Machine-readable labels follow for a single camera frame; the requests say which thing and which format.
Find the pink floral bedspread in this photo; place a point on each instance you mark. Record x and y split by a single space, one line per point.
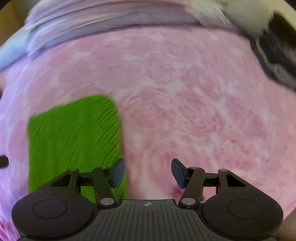
194 94

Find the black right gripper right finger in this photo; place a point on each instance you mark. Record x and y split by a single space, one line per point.
191 180

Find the lilac striped duvet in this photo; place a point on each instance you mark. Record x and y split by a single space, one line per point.
52 22

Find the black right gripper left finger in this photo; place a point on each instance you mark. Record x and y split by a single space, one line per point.
105 179

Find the green knitted sweater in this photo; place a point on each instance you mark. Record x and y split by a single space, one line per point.
83 135

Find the cream quilted headboard cushion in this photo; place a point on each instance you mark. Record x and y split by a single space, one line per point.
249 17

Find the black white patterned garment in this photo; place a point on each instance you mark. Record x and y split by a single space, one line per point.
275 50

